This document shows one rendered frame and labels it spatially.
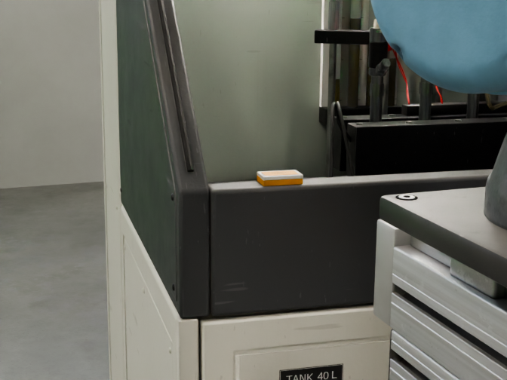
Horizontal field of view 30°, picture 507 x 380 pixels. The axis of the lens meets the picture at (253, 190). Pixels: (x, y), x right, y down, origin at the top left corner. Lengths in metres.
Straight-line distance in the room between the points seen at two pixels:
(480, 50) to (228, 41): 1.17
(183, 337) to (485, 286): 0.53
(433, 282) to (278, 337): 0.46
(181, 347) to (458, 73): 0.72
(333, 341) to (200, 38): 0.64
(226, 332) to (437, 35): 0.72
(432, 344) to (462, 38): 0.34
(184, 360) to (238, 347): 0.07
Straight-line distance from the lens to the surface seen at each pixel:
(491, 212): 0.67
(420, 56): 0.52
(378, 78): 1.42
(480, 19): 0.50
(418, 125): 1.41
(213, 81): 1.64
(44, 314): 3.42
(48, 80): 5.21
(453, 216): 0.68
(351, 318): 1.21
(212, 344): 1.17
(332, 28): 1.60
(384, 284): 0.84
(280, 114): 1.68
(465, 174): 1.24
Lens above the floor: 1.21
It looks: 14 degrees down
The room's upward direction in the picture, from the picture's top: 1 degrees clockwise
